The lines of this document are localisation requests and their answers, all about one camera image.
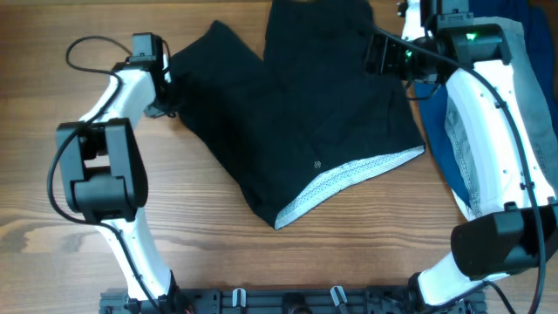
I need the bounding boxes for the black shorts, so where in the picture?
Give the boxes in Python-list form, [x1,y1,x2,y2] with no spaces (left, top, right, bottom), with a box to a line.
[171,0,425,229]

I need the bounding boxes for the right black cable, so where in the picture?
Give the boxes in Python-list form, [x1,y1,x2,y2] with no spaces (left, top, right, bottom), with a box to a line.
[370,24,548,314]

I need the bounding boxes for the left black cable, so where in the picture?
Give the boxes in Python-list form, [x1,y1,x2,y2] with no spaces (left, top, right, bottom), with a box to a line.
[45,35,175,314]

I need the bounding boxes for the black cable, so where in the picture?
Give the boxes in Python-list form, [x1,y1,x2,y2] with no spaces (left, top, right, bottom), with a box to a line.
[370,24,548,314]
[45,35,175,314]

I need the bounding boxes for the white garment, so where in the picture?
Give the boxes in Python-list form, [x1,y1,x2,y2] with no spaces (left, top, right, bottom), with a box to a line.
[452,190,476,221]

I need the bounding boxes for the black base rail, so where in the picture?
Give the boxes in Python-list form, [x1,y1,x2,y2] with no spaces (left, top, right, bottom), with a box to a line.
[99,285,487,314]

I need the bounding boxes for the grey jeans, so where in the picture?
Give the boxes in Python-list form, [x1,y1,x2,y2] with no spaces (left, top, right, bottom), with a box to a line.
[444,17,557,218]

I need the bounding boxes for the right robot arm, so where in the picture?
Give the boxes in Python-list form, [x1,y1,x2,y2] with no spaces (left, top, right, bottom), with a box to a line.
[364,1,557,313]

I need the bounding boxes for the blue garment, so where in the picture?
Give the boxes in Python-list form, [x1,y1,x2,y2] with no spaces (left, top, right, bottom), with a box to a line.
[418,0,557,194]

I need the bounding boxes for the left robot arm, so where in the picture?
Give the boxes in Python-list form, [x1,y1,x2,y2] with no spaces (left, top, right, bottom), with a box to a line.
[46,32,187,313]

